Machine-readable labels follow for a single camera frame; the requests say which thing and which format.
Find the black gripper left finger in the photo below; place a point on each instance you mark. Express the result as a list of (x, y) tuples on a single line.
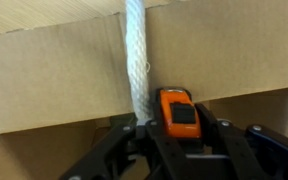
[(117, 150)]

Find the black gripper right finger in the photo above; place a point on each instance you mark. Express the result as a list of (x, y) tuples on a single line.
[(257, 153)]

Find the open cardboard shipping box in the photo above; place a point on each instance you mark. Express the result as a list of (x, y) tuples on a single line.
[(217, 50)]

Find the orange black tape measure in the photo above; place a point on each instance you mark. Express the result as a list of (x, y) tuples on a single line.
[(180, 113)]

